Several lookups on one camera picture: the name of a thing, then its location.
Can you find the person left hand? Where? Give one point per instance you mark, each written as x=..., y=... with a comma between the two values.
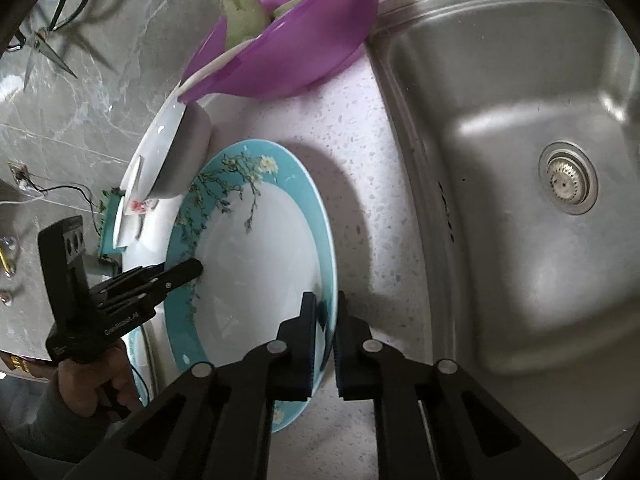
x=80, y=384

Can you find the large white bowl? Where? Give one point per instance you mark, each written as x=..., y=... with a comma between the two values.
x=171, y=153

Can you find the white bowl red pattern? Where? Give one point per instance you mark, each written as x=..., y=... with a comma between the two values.
x=130, y=211

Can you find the green vegetable pieces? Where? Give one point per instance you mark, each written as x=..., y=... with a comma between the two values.
x=247, y=19

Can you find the purple plastic bowl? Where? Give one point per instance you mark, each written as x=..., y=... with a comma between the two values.
x=306, y=44

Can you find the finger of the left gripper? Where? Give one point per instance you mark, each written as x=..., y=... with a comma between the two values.
x=184, y=272

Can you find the teal rim plate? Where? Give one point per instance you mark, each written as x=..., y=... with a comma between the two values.
x=255, y=220

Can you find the stainless steel sink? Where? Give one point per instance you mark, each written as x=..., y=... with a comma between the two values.
x=540, y=307

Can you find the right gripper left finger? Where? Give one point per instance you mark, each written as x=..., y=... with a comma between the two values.
x=295, y=365

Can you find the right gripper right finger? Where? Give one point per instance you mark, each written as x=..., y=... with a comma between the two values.
x=354, y=368

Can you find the teal basin with greens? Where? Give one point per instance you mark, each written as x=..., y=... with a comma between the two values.
x=108, y=209

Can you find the black handled scissors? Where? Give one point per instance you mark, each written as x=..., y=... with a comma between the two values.
x=37, y=40

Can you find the sink drain strainer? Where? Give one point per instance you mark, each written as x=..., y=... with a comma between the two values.
x=568, y=177

